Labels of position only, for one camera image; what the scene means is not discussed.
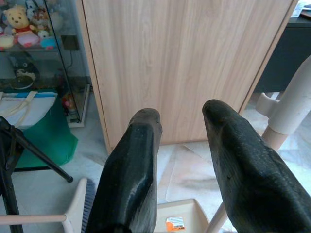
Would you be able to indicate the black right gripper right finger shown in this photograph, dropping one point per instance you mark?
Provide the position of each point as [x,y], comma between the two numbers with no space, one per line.
[252,182]

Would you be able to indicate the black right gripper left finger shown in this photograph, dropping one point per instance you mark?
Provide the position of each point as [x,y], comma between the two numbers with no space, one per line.
[128,174]

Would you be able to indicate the beige broom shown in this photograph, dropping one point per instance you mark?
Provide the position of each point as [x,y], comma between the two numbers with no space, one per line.
[76,201]

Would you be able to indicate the green bag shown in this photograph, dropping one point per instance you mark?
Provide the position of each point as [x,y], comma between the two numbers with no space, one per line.
[56,136]

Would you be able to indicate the white blue tote bag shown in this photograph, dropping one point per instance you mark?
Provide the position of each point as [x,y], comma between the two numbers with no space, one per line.
[36,114]

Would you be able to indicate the light wooden cabinet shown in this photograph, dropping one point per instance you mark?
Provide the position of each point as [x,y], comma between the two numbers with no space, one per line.
[170,60]

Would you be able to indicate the black folding chair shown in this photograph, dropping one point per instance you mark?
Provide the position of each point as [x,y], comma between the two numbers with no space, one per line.
[7,136]

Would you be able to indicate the glass display cabinet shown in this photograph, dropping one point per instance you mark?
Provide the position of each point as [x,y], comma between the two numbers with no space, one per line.
[56,63]

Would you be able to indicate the grey Totoro plush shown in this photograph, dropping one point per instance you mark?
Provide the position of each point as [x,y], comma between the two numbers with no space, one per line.
[23,70]

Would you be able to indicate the blue round plush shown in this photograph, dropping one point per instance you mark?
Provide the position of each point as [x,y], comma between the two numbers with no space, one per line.
[48,43]

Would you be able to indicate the pink round plush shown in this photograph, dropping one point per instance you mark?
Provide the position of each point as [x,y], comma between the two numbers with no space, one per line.
[29,40]

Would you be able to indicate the orange tiger plush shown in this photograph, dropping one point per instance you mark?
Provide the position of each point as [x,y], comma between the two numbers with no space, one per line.
[40,19]

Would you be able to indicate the yellow bear plush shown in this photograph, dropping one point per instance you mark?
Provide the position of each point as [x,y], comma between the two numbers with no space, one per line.
[18,19]

